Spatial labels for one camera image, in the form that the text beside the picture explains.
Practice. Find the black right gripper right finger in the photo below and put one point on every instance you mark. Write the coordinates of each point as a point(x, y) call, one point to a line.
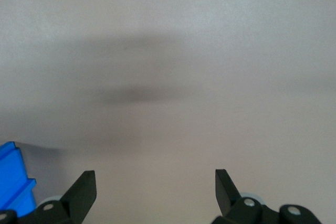
point(244, 205)

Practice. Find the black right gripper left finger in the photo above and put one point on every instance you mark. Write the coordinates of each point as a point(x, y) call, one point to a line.
point(71, 203)

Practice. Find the blue plastic storage bin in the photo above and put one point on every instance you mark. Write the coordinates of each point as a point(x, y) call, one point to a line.
point(15, 179)

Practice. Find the large table cover mat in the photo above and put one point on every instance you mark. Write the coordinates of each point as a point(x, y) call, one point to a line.
point(183, 51)

